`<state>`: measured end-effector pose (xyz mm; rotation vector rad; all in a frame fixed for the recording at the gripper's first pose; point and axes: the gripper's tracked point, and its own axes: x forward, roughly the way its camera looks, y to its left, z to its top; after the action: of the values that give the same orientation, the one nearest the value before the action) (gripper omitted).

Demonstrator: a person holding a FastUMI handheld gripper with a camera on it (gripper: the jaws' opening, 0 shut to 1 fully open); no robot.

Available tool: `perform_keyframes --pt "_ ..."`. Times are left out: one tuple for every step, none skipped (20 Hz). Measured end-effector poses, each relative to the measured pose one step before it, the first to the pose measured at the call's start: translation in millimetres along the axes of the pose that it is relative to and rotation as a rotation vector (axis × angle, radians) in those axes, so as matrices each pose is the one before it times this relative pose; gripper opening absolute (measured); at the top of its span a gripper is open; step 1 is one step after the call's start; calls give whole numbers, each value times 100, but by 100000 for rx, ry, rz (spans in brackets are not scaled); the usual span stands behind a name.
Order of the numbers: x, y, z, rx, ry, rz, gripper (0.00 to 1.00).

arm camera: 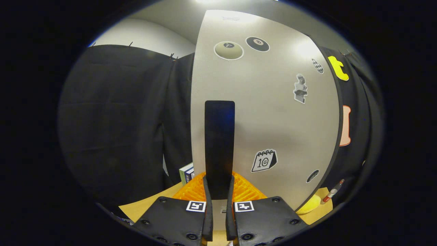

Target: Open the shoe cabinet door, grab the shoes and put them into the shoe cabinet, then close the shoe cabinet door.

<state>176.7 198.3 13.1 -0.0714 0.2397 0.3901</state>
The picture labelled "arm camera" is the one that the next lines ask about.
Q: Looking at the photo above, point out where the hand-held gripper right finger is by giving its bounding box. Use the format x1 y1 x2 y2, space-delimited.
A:
225 172 309 246

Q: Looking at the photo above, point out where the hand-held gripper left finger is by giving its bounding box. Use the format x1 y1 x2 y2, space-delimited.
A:
132 172 214 246

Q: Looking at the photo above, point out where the green book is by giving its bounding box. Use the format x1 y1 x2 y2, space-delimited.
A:
179 163 194 186

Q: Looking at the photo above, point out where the yellow corn toy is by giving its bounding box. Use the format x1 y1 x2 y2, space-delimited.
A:
296 195 322 215

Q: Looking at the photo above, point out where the clear plastic bottle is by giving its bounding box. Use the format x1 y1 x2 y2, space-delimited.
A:
320 178 345 205

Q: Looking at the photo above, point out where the black backdrop cloth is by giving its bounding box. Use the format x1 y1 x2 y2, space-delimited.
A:
57 44 384 209

